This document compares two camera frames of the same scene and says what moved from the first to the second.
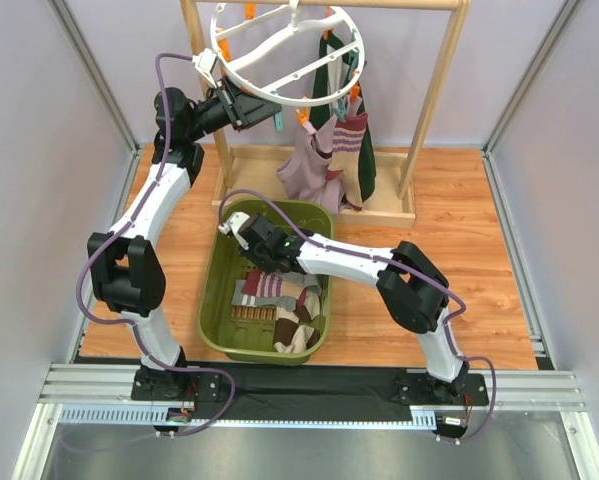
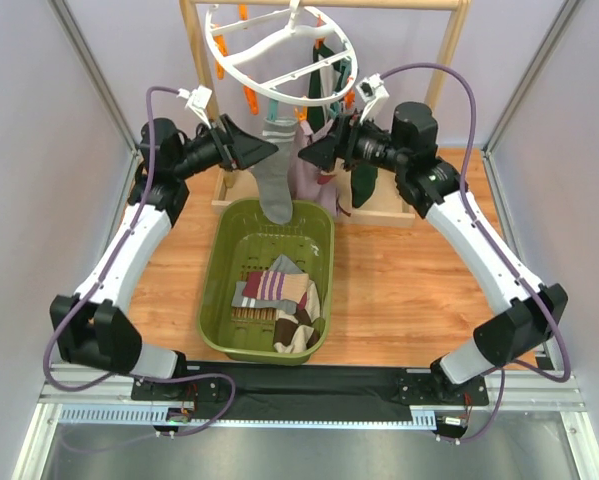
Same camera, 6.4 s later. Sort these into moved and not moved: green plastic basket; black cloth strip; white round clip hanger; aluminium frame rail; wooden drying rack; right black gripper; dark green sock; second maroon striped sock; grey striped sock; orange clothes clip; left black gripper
Moved: white round clip hanger; dark green sock; left black gripper; right black gripper
Not moved: grey striped sock; orange clothes clip; black cloth strip; green plastic basket; second maroon striped sock; wooden drying rack; aluminium frame rail
